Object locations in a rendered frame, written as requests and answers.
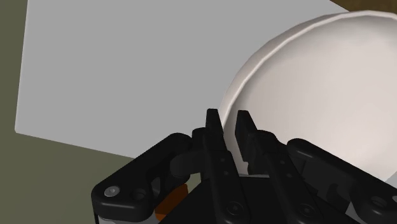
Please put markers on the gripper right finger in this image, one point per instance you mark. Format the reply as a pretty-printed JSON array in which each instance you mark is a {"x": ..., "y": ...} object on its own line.
[{"x": 279, "y": 161}]

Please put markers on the white bowl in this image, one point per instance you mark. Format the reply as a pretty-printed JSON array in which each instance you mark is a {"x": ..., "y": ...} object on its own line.
[{"x": 310, "y": 93}]

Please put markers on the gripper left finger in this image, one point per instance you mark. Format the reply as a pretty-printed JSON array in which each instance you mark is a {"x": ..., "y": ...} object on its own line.
[{"x": 217, "y": 161}]

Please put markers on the grey table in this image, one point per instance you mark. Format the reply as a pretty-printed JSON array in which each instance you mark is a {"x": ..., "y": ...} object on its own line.
[{"x": 124, "y": 77}]

